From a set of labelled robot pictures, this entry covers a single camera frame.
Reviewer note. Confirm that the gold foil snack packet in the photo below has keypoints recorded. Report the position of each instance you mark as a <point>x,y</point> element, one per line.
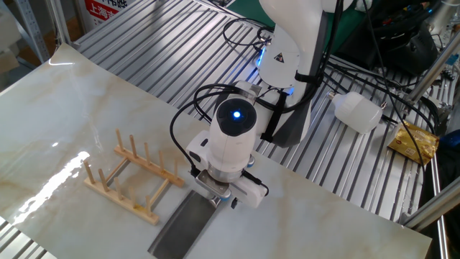
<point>413,142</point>

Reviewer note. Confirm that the thin aluminium frame post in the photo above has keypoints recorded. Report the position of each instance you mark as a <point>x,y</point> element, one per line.
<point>59,21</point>

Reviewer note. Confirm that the red sign with white characters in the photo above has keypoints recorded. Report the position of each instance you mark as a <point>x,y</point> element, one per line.
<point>102,11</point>

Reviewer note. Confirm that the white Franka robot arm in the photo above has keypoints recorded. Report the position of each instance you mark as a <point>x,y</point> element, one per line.
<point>287,36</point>

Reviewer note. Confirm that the steel cleaver knife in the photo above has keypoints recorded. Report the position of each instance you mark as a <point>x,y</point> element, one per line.
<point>183,226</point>

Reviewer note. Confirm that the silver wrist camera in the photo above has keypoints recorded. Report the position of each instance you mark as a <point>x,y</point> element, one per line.
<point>212,185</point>

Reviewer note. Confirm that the perforated steel shelf upright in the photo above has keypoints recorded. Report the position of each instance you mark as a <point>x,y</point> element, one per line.
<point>32,28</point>

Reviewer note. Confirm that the black equipment bag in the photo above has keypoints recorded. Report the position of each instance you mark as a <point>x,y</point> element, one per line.
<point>395,43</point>

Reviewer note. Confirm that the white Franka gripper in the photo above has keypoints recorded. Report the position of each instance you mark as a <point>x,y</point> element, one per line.
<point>251,192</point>

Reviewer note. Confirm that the thick aluminium frame beam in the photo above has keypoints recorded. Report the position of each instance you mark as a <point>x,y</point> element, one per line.
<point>431,208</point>

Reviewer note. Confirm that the white plastic bottle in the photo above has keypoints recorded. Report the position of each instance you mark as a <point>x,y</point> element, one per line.
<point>357,111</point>

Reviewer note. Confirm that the green cutting mat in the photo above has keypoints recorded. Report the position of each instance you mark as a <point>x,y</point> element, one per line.
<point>341,32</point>

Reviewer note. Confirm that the blue round object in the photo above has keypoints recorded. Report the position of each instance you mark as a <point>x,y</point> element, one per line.
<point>451,139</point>

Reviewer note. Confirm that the marble pattern table mat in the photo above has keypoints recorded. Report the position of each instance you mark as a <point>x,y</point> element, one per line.
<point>305,216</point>

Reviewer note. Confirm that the wooden peg knife rack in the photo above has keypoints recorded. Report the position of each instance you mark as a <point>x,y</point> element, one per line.
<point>122,203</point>

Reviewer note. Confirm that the slanted aluminium frame post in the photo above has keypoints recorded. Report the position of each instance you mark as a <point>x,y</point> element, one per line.
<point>431,72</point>

